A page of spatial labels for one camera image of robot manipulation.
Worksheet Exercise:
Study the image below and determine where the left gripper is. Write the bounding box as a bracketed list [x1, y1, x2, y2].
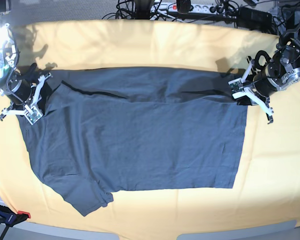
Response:
[240, 57, 278, 124]

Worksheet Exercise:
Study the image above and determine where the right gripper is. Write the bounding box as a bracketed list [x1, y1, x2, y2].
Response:
[0, 72, 53, 122]

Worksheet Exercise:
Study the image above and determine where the grey-blue T-shirt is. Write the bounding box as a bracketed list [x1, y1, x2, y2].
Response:
[18, 67, 247, 216]

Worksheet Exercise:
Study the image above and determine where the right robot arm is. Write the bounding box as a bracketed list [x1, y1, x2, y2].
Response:
[0, 0, 52, 125]

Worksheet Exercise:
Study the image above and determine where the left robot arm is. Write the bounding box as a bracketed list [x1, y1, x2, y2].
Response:
[235, 20, 300, 124]

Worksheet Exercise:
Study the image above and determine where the black power adapter box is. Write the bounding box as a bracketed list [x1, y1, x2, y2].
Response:
[238, 7, 272, 25]

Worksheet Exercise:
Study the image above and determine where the yellow table cloth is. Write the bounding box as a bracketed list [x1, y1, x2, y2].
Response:
[0, 20, 300, 240]

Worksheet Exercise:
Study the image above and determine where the white power strip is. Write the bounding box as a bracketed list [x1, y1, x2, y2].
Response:
[150, 1, 218, 15]

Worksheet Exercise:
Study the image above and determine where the blue and red clamp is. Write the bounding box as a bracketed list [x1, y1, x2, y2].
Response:
[0, 205, 31, 240]

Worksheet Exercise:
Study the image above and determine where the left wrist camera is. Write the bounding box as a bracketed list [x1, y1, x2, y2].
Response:
[228, 78, 246, 100]

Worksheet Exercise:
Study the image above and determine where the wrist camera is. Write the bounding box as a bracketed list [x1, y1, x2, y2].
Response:
[228, 78, 246, 100]
[24, 104, 44, 126]

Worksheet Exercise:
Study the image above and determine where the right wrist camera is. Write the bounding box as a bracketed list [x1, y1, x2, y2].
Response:
[24, 104, 44, 126]

